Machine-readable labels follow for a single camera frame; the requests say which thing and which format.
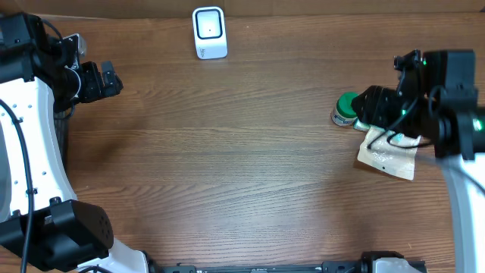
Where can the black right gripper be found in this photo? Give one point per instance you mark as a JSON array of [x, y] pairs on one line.
[[372, 101]]

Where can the teal Kleenex tissue pack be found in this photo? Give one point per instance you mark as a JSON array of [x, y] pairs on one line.
[[361, 126]]

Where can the green lid jar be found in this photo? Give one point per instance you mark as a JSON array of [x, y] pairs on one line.
[[343, 113]]

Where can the grey plastic basket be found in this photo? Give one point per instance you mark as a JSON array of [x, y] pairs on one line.
[[61, 123]]

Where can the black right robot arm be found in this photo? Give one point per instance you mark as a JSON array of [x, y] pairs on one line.
[[437, 99]]

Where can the clear snack bag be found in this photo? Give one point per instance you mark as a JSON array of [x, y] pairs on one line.
[[389, 158]]

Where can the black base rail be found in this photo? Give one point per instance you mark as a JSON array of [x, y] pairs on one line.
[[373, 261]]

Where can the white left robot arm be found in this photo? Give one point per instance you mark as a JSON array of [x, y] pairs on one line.
[[42, 81]]

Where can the white barcode scanner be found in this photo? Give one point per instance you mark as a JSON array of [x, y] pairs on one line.
[[209, 32]]

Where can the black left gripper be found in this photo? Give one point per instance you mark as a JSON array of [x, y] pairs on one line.
[[97, 89]]

